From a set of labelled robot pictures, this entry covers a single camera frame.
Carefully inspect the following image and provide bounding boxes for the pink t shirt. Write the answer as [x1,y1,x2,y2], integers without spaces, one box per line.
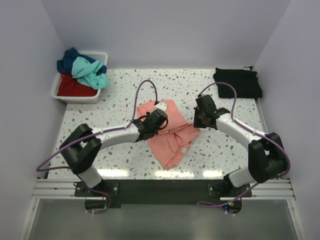
[136,99,201,169]

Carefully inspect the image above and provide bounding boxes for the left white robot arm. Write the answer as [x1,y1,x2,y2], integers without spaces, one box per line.
[58,109,169,196]

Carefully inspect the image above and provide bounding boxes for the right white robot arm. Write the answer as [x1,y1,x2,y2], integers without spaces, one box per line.
[193,94,289,197]

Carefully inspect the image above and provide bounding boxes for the folded black t shirt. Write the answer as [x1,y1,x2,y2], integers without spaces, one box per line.
[213,68,263,99]

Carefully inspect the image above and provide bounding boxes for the white plastic laundry basket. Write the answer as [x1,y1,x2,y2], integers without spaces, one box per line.
[50,50,108,104]

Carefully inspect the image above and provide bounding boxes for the teal t shirt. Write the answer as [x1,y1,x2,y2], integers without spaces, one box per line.
[71,56,110,90]

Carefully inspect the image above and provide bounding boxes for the red t shirt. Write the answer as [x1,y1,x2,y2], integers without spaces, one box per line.
[57,74,98,97]

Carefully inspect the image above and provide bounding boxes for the navy blue t shirt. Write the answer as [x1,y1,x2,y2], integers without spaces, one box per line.
[56,47,97,74]

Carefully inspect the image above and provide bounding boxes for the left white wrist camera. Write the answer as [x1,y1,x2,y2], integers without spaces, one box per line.
[154,101,168,112]

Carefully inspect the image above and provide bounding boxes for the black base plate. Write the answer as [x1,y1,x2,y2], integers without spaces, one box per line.
[73,179,252,210]

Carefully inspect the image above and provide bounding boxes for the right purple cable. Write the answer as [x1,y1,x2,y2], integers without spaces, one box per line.
[196,81,291,210]

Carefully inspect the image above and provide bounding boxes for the purple cable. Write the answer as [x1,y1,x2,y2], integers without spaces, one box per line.
[36,79,161,215]
[196,81,291,210]

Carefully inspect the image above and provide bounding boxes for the aluminium frame rail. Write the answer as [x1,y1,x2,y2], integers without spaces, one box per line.
[31,179,295,201]

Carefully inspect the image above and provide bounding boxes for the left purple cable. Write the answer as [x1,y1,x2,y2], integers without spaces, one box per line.
[36,79,161,215]

